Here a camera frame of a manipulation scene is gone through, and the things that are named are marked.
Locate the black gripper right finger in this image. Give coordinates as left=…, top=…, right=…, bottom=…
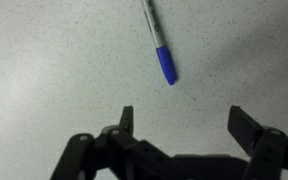
left=226, top=105, right=288, bottom=180

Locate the blue capped marker pen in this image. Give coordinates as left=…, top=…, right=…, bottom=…
left=140, top=0, right=178, bottom=86

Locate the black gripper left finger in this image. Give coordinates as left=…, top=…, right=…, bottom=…
left=49, top=105, right=172, bottom=180

